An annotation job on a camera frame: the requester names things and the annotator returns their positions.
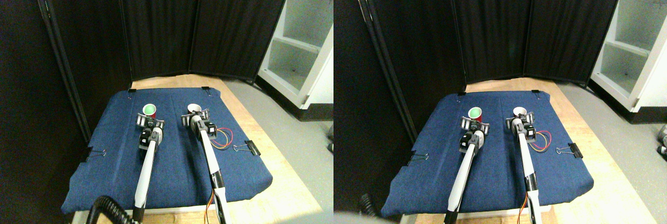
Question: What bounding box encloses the dark blue cloth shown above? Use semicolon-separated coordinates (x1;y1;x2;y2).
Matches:
61;86;273;215
380;90;595;218

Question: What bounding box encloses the black curtain stand pole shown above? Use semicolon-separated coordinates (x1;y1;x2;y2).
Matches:
31;0;93;144
352;0;419;142

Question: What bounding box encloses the white shelf unit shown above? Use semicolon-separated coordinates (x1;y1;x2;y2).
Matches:
257;0;334;111
590;0;667;114

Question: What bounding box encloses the orange wire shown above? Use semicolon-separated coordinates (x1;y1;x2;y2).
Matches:
204;192;217;224
214;128;234;151
521;195;533;224
534;130;552;155

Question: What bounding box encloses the black ribbed hose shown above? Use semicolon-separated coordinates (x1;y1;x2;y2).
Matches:
360;193;379;217
86;195;136;224

